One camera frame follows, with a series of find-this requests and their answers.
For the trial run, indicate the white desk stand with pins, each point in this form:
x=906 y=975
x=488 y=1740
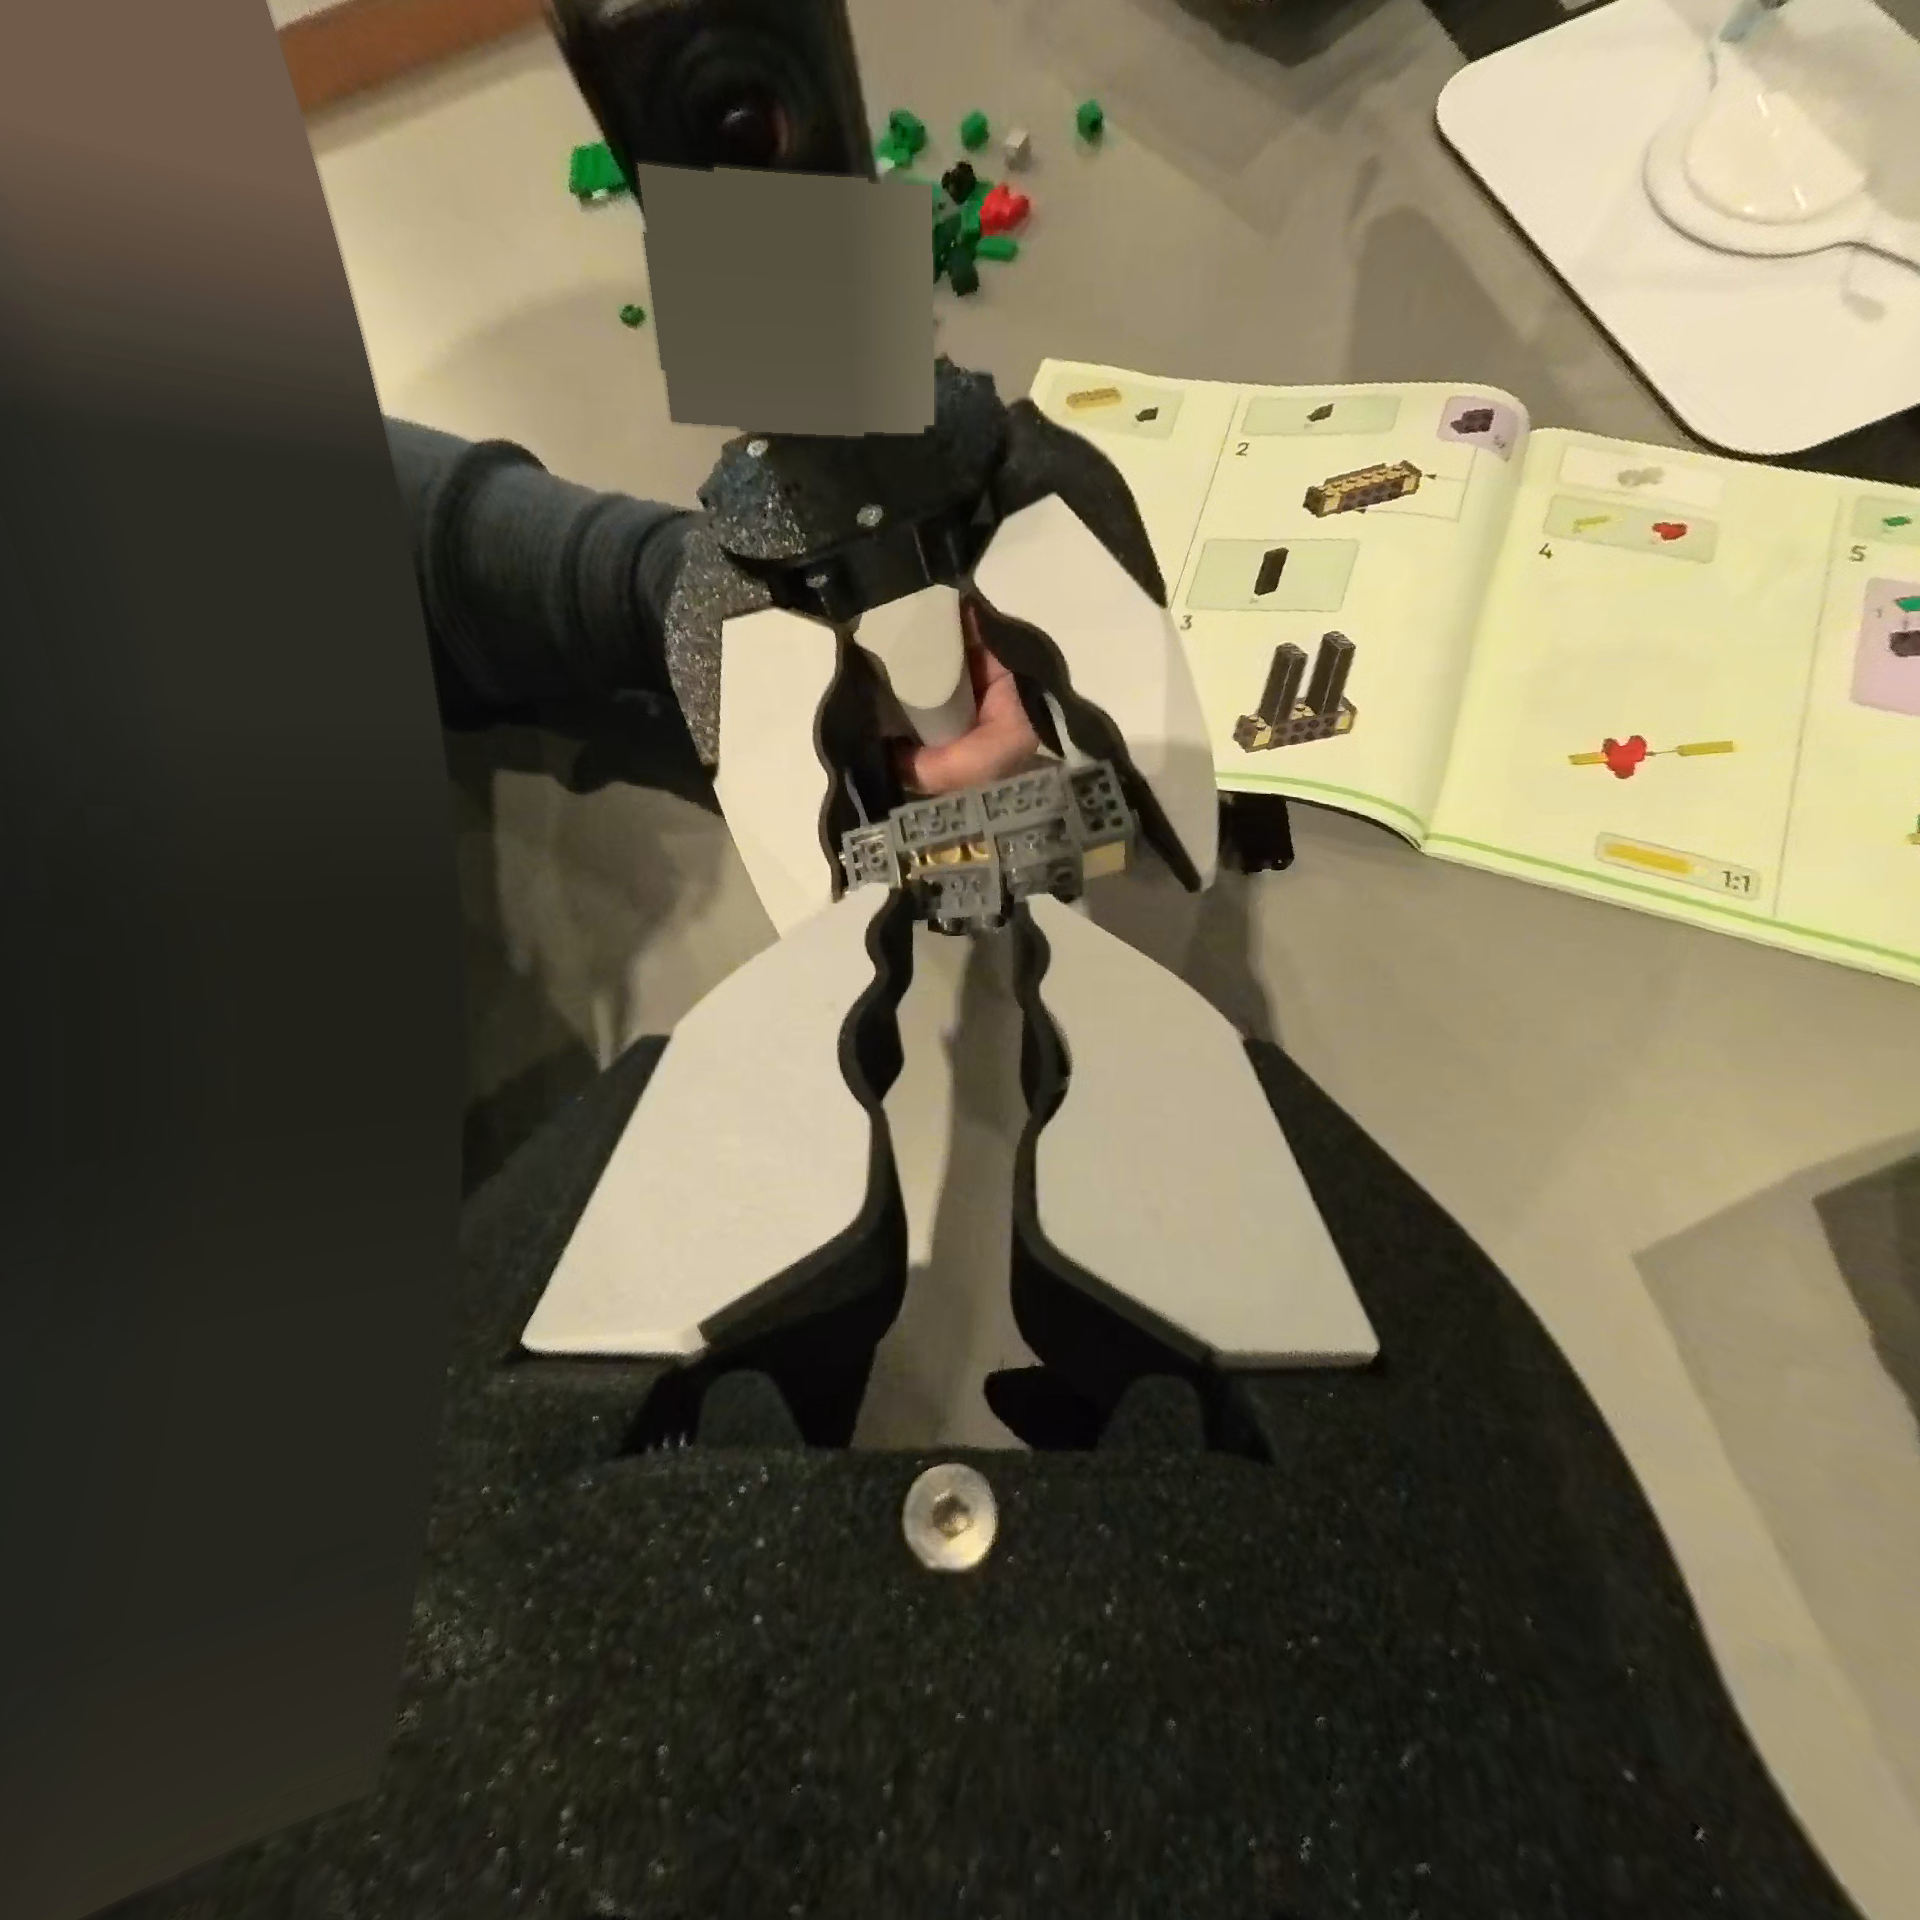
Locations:
x=1576 y=271

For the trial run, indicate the brick instruction booklet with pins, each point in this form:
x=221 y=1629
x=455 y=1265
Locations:
x=1499 y=646

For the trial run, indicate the scattered small toy bricks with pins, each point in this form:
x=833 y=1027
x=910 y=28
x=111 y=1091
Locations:
x=599 y=167

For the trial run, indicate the grey toy brick assembly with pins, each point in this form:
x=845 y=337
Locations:
x=961 y=827

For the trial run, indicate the grey desk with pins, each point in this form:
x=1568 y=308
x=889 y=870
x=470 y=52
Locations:
x=1425 y=1079

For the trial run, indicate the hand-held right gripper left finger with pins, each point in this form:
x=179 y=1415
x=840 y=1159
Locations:
x=735 y=1155

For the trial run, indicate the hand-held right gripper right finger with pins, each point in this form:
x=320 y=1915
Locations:
x=1184 y=1185

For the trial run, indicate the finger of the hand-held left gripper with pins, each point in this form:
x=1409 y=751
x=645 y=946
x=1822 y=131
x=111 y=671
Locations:
x=1125 y=661
x=774 y=764

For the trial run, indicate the person's left hand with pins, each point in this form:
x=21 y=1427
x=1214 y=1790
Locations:
x=968 y=757

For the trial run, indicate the person's left forearm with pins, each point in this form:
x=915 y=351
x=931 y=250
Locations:
x=525 y=586

